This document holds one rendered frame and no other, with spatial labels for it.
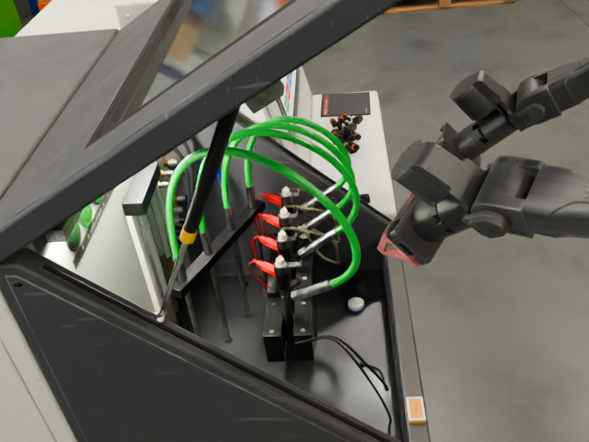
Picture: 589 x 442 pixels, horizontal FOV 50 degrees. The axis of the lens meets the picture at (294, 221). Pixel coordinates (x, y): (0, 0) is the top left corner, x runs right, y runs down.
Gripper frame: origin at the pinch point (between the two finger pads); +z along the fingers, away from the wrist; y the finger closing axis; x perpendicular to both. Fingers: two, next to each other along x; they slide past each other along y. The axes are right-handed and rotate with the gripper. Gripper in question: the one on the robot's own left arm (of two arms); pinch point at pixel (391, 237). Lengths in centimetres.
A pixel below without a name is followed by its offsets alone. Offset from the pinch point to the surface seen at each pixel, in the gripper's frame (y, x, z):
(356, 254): 0.0, 0.3, 10.9
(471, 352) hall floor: -66, 94, 123
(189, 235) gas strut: 21.1, -22.4, -1.8
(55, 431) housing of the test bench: 46, -16, 36
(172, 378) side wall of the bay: 32.1, -9.9, 17.4
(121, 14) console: -22, -61, 42
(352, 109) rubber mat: -81, -6, 85
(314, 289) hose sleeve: 3.9, 1.3, 23.3
